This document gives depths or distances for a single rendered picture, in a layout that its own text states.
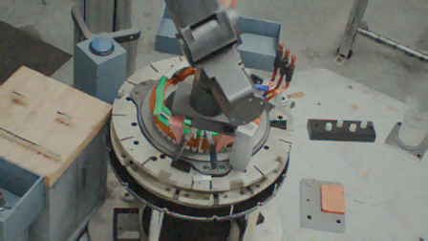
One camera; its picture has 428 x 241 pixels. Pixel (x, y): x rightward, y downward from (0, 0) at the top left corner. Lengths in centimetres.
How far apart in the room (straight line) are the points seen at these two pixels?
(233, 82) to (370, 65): 229
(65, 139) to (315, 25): 218
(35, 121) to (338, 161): 72
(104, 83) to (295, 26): 188
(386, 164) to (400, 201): 11
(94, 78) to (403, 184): 71
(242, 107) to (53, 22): 227
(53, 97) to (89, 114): 8
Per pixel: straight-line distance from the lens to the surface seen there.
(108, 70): 169
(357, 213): 183
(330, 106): 204
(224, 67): 116
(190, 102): 127
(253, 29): 178
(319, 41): 346
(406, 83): 339
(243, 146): 138
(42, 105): 153
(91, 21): 189
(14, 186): 149
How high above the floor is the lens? 215
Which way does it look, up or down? 45 degrees down
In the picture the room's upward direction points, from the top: 10 degrees clockwise
